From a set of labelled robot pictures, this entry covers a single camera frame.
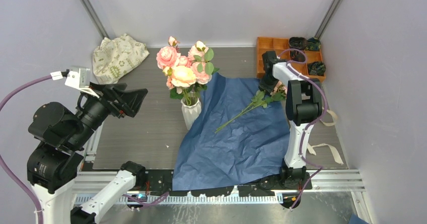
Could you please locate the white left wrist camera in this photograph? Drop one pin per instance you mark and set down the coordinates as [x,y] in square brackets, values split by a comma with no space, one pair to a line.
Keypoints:
[77,78]

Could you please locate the blue wrapping paper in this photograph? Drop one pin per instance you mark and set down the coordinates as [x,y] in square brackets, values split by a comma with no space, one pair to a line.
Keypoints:
[226,146]

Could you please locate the wooden compartment tray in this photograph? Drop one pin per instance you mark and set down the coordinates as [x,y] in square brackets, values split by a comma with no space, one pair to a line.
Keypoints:
[281,47]

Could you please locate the pink flower stem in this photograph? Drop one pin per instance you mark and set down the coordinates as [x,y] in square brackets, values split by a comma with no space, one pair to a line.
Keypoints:
[262,98]
[168,57]
[201,57]

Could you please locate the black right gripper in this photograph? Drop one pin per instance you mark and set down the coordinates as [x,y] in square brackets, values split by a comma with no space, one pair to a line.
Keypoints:
[263,86]

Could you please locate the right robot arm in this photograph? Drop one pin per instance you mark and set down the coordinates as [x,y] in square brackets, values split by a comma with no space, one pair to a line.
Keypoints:
[304,102]

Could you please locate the dark rolled fabric item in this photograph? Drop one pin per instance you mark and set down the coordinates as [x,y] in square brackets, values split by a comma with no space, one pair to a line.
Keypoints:
[299,43]
[316,68]
[313,44]
[297,56]

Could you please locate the patterned cream cloth bag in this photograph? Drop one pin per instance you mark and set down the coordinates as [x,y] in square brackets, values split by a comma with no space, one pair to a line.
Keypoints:
[114,58]

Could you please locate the metal corner rail left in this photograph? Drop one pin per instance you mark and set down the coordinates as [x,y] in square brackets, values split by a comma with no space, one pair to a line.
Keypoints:
[94,18]

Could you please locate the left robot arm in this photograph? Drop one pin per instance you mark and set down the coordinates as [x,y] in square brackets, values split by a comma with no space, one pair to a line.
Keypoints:
[52,167]

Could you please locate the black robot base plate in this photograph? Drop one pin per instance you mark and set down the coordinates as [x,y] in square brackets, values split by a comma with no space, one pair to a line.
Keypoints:
[158,182]

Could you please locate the white ribbed vase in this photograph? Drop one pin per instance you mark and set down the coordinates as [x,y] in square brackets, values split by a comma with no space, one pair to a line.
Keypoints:
[191,112]

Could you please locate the beige printed ribbon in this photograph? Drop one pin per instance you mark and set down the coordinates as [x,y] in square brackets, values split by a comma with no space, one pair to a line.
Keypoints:
[336,155]

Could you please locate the metal corner rail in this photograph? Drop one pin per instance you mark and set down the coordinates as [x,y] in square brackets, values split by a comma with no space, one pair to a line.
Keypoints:
[94,18]
[327,18]

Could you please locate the metal corner rail right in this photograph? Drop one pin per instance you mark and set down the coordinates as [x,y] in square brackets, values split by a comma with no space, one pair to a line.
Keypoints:
[327,18]

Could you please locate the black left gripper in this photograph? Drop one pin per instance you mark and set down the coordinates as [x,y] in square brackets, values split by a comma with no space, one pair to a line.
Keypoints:
[129,101]

